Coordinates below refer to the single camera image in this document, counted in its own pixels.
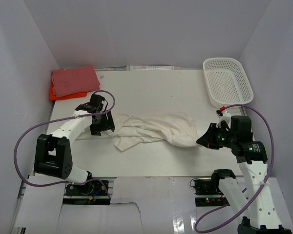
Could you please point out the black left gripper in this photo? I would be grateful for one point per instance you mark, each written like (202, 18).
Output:
(108, 125)

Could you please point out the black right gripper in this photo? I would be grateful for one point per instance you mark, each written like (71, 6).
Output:
(207, 139)

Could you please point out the white t shirt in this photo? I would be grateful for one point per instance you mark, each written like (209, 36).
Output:
(177, 129)

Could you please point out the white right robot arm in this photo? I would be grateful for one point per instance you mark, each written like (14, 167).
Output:
(255, 210)

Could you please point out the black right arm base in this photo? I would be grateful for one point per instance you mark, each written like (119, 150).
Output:
(206, 194)

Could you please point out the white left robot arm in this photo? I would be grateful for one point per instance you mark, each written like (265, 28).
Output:
(53, 155)

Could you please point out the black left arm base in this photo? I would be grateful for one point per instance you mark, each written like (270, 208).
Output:
(93, 193)

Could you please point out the folded red t shirt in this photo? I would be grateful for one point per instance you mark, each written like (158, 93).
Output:
(71, 81)

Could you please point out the folded orange t shirt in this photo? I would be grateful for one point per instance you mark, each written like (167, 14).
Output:
(53, 97)

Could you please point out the white perforated plastic basket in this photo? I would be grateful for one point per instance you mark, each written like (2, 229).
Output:
(226, 82)

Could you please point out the papers at table back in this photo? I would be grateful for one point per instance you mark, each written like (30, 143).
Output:
(149, 67)

